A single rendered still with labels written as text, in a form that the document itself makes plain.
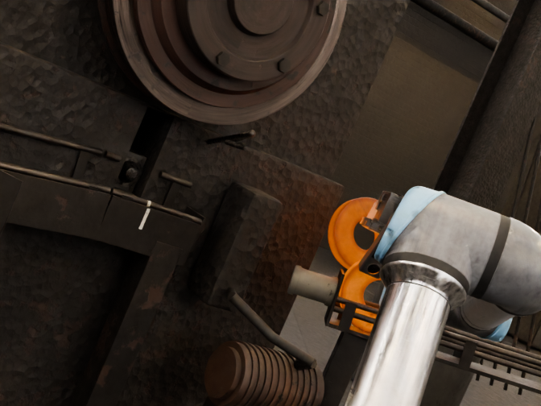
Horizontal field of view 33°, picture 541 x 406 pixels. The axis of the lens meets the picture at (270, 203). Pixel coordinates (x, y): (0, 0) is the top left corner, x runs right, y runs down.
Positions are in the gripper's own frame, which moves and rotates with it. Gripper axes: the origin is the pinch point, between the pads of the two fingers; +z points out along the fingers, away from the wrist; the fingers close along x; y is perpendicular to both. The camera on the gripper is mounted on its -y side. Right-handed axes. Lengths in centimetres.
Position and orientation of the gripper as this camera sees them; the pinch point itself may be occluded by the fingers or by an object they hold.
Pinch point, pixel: (369, 226)
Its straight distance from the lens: 191.7
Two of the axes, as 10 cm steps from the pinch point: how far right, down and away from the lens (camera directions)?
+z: -2.1, -0.7, 9.7
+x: -8.8, -4.3, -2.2
